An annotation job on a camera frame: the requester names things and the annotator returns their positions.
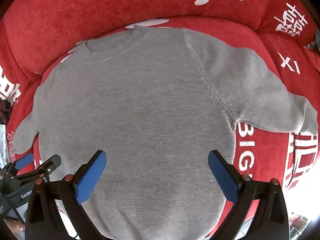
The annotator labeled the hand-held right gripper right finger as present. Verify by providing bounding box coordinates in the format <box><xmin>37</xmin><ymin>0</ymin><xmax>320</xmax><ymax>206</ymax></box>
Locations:
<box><xmin>207</xmin><ymin>150</ymin><xmax>290</xmax><ymax>240</ymax></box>

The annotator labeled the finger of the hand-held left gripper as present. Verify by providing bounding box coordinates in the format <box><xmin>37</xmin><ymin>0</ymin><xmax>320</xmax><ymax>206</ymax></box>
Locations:
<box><xmin>10</xmin><ymin>154</ymin><xmax>62</xmax><ymax>182</ymax></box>
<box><xmin>0</xmin><ymin>154</ymin><xmax>34</xmax><ymax>178</ymax></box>

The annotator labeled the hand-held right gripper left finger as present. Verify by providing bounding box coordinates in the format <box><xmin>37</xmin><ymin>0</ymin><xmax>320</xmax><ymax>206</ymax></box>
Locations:
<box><xmin>25</xmin><ymin>150</ymin><xmax>110</xmax><ymax>240</ymax></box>

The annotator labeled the grey sweatshirt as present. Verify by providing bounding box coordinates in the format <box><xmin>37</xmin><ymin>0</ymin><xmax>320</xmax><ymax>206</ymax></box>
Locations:
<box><xmin>10</xmin><ymin>25</ymin><xmax>318</xmax><ymax>240</ymax></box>

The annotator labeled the red printed sofa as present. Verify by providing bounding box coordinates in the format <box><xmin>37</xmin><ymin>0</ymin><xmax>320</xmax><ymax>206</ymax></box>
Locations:
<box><xmin>0</xmin><ymin>0</ymin><xmax>320</xmax><ymax>240</ymax></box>

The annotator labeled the grey cloth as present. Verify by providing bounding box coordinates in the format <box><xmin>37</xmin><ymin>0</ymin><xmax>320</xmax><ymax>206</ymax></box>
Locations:
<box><xmin>304</xmin><ymin>30</ymin><xmax>320</xmax><ymax>52</ymax></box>

